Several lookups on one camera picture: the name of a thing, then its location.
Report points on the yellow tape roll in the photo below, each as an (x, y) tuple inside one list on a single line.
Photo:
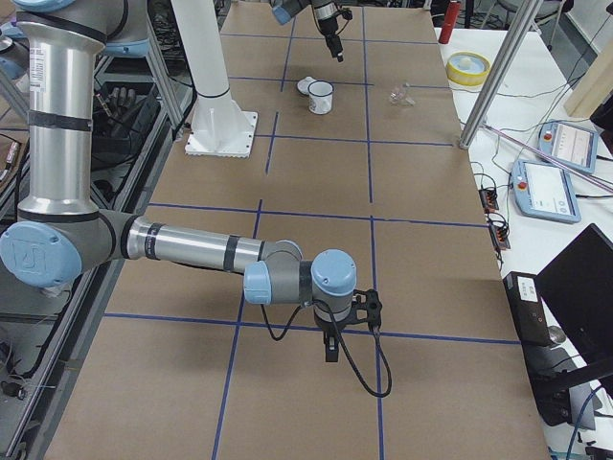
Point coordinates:
[(467, 68)]

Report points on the black mini computer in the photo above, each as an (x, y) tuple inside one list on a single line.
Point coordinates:
[(527, 309)]

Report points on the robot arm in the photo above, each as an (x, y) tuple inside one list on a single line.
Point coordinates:
[(60, 232), (325, 14)]

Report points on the metal rod green tip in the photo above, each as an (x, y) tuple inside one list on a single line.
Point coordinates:
[(547, 157)]

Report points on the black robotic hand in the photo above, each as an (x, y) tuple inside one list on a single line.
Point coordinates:
[(117, 110)]

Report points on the orange connector board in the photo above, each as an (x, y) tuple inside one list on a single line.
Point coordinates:
[(499, 233), (488, 197)]

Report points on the black monitor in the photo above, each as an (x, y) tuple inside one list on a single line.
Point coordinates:
[(576, 286)]

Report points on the red bottle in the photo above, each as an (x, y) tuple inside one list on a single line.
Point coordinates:
[(449, 21)]

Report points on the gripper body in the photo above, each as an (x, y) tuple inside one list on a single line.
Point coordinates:
[(330, 329), (329, 25)]

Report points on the aluminium frame post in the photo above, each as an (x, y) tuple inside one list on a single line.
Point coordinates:
[(515, 35)]

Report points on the teach pendant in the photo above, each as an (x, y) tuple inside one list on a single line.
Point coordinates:
[(544, 191), (573, 145)]

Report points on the far teach pendant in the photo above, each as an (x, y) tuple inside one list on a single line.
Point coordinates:
[(573, 145)]

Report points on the white enamel cup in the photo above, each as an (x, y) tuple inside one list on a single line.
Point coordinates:
[(320, 94)]

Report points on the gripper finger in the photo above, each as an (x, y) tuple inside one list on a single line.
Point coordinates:
[(335, 47), (331, 348)]

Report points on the white cup lid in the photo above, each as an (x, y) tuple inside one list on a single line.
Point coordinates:
[(303, 85)]

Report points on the near teach pendant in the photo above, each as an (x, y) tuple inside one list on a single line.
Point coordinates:
[(544, 191)]

